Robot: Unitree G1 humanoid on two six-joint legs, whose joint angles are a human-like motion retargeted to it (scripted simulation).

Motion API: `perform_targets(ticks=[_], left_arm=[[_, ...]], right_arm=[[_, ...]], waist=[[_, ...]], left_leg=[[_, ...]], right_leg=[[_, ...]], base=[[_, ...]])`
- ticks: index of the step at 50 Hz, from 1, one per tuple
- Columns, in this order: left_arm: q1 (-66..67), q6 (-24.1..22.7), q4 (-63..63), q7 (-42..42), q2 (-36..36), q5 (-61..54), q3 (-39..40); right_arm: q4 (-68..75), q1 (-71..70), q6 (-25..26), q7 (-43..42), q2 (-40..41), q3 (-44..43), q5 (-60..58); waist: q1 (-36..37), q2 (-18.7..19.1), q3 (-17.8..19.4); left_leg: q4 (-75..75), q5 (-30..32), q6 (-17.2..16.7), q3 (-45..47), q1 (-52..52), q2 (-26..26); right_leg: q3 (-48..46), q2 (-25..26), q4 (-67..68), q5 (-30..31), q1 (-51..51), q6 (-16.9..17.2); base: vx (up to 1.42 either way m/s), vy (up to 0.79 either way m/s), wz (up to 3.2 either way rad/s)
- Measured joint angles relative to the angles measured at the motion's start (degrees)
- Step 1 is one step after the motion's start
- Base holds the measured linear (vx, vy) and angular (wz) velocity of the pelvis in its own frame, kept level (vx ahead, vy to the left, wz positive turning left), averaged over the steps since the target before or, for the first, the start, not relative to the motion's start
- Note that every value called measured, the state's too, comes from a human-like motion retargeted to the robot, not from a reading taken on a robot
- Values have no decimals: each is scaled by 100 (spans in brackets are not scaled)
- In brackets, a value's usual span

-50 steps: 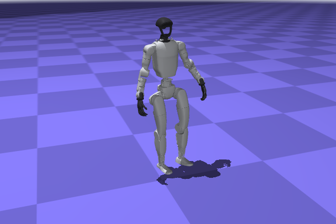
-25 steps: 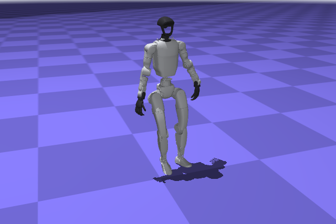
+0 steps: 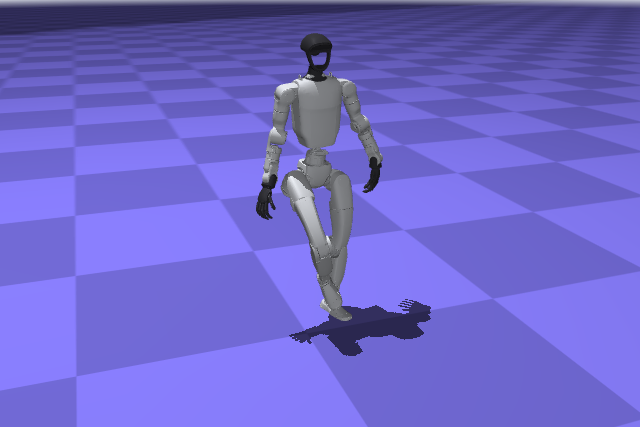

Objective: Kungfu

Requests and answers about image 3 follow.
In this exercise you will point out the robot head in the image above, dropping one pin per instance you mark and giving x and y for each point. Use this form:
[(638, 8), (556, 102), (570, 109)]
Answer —
[(313, 44)]

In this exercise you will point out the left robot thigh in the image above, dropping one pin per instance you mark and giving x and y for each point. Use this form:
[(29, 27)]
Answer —
[(341, 210)]

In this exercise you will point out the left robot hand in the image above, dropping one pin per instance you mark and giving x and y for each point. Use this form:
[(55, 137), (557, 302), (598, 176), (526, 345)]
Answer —
[(374, 176)]

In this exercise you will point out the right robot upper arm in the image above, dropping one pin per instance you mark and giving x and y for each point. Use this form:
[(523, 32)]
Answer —
[(284, 95)]

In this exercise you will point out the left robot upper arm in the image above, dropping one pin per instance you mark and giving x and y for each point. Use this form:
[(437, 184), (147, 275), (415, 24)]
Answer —
[(350, 99)]

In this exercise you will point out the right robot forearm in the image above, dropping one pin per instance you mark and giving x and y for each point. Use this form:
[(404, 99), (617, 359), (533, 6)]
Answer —
[(271, 160)]

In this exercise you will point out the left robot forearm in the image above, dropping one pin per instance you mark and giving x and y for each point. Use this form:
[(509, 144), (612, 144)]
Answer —
[(370, 144)]

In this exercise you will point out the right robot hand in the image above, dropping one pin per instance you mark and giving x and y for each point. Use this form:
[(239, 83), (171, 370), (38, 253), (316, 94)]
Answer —
[(265, 197)]

